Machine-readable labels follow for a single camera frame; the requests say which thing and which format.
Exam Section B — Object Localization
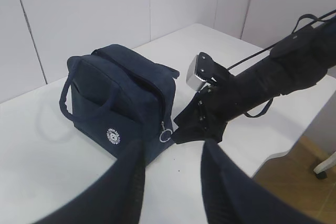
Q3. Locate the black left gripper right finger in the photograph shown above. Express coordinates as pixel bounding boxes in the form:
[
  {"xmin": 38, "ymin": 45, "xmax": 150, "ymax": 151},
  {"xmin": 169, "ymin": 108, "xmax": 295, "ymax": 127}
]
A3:
[{"xmin": 201, "ymin": 137, "xmax": 335, "ymax": 223}]

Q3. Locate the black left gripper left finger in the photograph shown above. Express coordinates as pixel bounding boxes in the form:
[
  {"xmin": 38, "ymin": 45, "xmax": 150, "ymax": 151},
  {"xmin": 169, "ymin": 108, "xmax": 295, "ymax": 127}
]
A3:
[{"xmin": 38, "ymin": 140, "xmax": 145, "ymax": 223}]

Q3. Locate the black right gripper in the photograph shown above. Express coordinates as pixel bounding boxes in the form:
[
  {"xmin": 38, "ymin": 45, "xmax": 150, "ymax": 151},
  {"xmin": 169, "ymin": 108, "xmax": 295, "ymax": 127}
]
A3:
[{"xmin": 172, "ymin": 85, "xmax": 227, "ymax": 144}]

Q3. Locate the navy blue lunch bag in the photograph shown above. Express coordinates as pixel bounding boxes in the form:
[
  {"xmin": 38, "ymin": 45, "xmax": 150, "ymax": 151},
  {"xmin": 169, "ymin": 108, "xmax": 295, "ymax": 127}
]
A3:
[{"xmin": 59, "ymin": 44, "xmax": 180, "ymax": 164}]

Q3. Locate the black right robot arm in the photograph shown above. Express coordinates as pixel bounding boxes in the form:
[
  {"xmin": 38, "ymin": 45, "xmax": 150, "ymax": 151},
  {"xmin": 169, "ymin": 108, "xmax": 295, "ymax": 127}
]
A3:
[{"xmin": 172, "ymin": 18, "xmax": 335, "ymax": 144}]

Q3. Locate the white table leg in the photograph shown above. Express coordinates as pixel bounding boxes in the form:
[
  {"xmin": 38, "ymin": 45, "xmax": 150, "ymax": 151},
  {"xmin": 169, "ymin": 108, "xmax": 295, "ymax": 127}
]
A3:
[{"xmin": 313, "ymin": 152, "xmax": 336, "ymax": 180}]

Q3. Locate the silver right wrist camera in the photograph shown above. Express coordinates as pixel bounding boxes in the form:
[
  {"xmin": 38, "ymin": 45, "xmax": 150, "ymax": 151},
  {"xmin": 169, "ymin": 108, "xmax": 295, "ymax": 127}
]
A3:
[{"xmin": 186, "ymin": 52, "xmax": 229, "ymax": 92}]

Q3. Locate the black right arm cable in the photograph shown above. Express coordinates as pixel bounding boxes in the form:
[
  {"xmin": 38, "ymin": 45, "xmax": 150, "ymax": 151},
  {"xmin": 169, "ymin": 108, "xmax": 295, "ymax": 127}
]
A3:
[{"xmin": 227, "ymin": 8, "xmax": 336, "ymax": 119}]

